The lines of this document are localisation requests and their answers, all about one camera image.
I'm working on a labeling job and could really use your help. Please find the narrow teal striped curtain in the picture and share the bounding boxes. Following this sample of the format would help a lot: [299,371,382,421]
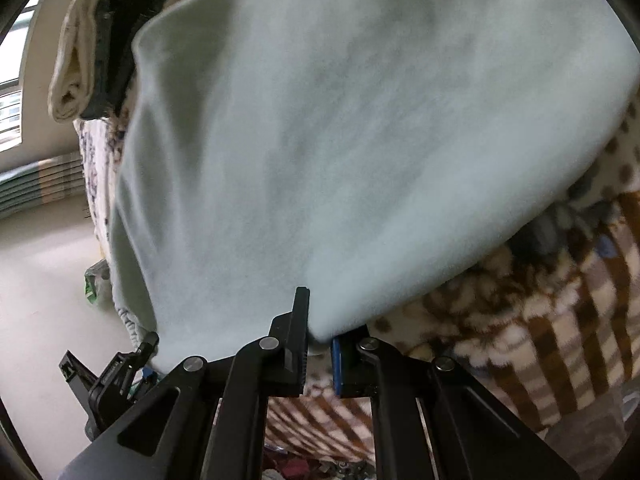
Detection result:
[0,152,86,218]

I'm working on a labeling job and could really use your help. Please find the grey folded garment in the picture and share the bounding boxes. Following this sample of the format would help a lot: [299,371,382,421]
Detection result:
[82,0,181,118]

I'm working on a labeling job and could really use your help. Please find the white framed window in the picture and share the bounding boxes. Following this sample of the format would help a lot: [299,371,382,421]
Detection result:
[0,5,38,151]

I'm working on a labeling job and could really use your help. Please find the light green fleece pants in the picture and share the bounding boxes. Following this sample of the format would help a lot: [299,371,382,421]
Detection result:
[107,0,640,376]

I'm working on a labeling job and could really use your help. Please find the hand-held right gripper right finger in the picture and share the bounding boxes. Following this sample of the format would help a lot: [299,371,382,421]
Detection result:
[330,327,581,480]

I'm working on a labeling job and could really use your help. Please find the white folded garment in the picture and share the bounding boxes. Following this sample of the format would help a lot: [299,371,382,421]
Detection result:
[47,0,108,123]

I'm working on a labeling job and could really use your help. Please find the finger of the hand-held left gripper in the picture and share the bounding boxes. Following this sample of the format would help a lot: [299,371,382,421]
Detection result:
[59,350,98,392]
[131,332,161,367]

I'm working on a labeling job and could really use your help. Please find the green plastic bag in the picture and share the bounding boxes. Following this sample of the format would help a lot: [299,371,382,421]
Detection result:
[82,260,111,306]

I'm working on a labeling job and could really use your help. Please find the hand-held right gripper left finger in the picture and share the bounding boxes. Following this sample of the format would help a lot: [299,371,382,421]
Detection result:
[57,287,311,480]

